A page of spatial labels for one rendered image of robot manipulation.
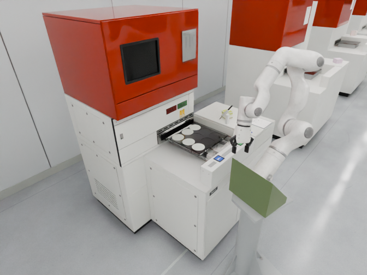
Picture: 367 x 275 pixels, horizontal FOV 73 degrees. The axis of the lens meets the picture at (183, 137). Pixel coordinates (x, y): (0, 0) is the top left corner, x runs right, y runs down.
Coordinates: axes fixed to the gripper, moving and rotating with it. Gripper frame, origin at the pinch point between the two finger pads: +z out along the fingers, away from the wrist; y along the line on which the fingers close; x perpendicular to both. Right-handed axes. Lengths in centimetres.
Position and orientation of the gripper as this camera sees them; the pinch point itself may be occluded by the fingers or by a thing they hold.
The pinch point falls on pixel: (240, 151)
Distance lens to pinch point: 148.8
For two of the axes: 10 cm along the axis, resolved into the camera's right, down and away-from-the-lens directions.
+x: 4.4, 2.3, -8.7
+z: -0.8, 9.7, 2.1
